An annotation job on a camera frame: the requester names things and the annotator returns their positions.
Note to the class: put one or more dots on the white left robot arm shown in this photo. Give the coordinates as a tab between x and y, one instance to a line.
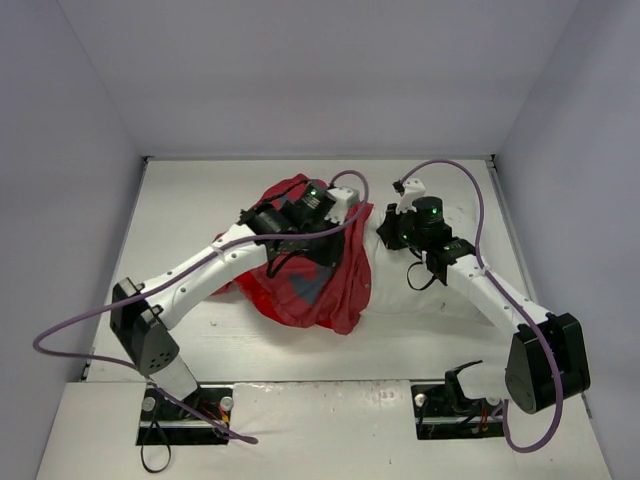
311	226

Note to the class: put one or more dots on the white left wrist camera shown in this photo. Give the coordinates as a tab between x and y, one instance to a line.
344	199

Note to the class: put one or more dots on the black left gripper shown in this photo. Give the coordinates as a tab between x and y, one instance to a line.
329	245

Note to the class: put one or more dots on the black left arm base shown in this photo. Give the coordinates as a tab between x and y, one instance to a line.
161	422

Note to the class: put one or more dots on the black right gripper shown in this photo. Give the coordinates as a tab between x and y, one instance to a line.
388	232

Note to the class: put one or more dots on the white pillow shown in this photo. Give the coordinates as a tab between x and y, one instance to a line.
396	282

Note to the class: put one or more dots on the red printed pillowcase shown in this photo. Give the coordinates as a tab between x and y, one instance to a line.
300	293

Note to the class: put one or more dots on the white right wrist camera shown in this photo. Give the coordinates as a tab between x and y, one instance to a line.
409	190

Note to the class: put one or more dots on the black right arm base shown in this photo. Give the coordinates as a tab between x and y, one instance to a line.
442	411

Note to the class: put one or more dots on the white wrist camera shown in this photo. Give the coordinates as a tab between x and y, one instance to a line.
409	190
344	199

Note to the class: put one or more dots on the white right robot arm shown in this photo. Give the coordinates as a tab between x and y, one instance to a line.
533	330

